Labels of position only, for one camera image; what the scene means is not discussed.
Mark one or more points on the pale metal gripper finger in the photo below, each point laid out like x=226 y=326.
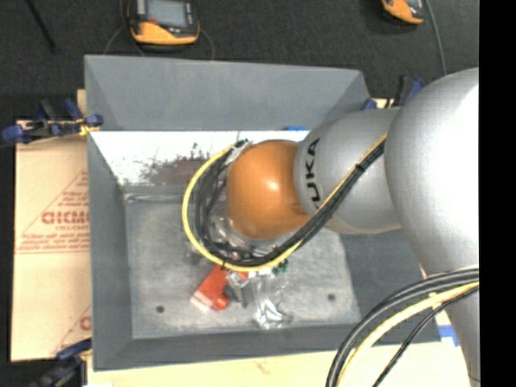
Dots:
x=245 y=293
x=233 y=293

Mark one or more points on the red box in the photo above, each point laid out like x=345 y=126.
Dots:
x=210 y=288

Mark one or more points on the clear crumpled plastic bottle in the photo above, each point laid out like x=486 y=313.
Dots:
x=271 y=309

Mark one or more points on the brown cardboard board, red print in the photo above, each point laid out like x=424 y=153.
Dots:
x=48 y=232

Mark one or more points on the grey metal bin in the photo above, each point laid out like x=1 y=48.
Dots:
x=161 y=248

